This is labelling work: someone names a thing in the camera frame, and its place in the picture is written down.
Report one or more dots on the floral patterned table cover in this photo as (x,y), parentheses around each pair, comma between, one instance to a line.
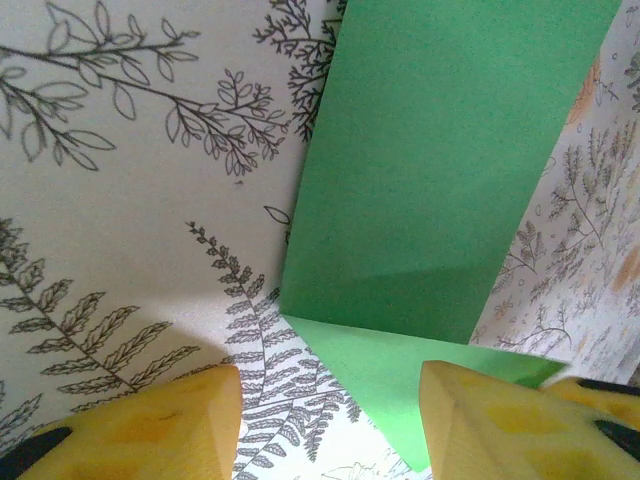
(150,225)

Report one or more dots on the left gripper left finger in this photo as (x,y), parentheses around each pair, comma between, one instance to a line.
(150,435)

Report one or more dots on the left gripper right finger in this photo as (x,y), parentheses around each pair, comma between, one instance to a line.
(500,435)

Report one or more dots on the green paper sheet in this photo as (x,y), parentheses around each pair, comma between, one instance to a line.
(425,150)

